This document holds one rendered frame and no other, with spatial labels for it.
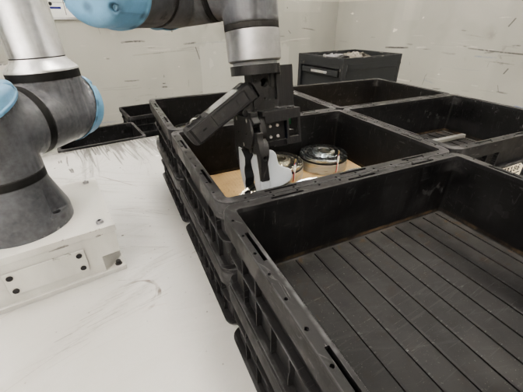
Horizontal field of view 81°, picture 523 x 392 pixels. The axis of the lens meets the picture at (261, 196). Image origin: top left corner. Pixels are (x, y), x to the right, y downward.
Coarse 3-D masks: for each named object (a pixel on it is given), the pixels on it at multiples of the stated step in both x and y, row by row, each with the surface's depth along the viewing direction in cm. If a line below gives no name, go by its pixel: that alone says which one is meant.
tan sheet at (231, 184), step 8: (352, 168) 68; (216, 176) 64; (224, 176) 64; (232, 176) 64; (240, 176) 64; (304, 176) 64; (312, 176) 64; (320, 176) 64; (224, 184) 61; (232, 184) 61; (240, 184) 61; (224, 192) 58; (232, 192) 58; (240, 192) 58
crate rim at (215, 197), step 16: (320, 112) 70; (336, 112) 72; (224, 128) 62; (384, 128) 60; (176, 144) 54; (432, 144) 52; (192, 160) 46; (400, 160) 46; (192, 176) 46; (208, 176) 42; (336, 176) 42; (208, 192) 39; (256, 192) 38; (272, 192) 38; (224, 208) 36
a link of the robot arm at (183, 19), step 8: (184, 0) 38; (192, 0) 39; (200, 0) 39; (184, 8) 38; (192, 8) 40; (200, 8) 40; (208, 8) 40; (176, 16) 38; (184, 16) 40; (192, 16) 41; (200, 16) 41; (208, 16) 41; (168, 24) 38; (176, 24) 40; (184, 24) 42; (192, 24) 43; (200, 24) 44
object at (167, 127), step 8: (176, 96) 84; (184, 96) 85; (192, 96) 85; (200, 96) 86; (296, 96) 87; (304, 96) 84; (152, 104) 77; (320, 104) 77; (152, 112) 79; (160, 112) 70; (304, 112) 70; (312, 112) 71; (160, 120) 67; (168, 120) 65; (168, 128) 60; (176, 128) 60; (168, 136) 61
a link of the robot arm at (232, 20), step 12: (216, 0) 39; (228, 0) 39; (240, 0) 38; (252, 0) 38; (264, 0) 38; (276, 0) 40; (216, 12) 41; (228, 12) 39; (240, 12) 38; (252, 12) 38; (264, 12) 39; (276, 12) 40; (228, 24) 40; (240, 24) 39; (252, 24) 39; (264, 24) 39; (276, 24) 41
